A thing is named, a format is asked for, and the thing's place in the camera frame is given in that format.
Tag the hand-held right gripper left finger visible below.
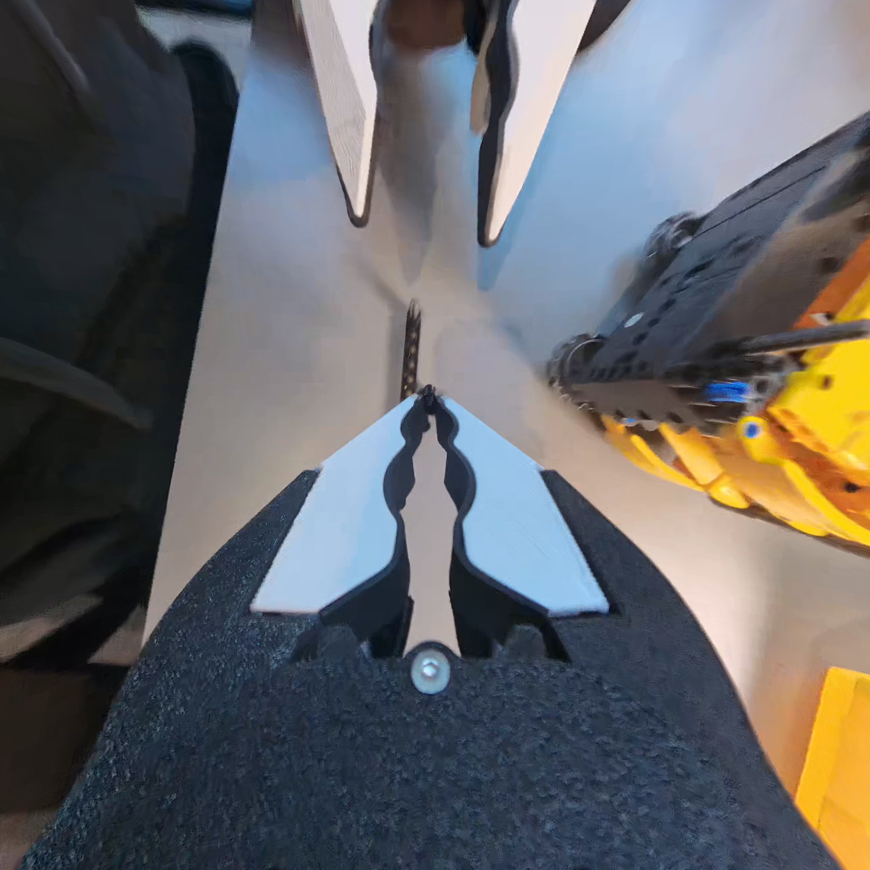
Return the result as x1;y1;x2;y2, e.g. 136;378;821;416
252;392;433;640

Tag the grey desk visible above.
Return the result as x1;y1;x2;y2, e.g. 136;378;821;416
143;0;870;817

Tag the yellow plastic box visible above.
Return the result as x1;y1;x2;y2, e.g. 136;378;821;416
793;667;870;870

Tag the long black perforated beam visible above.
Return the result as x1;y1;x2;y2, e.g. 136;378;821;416
400;300;425;402

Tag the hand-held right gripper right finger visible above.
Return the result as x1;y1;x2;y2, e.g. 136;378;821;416
433;392;610;640

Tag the black yellow toy brick vehicle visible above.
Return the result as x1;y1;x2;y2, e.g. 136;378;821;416
547;116;870;551

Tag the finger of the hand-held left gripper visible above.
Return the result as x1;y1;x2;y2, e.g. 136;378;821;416
469;0;602;248
297;0;388;228

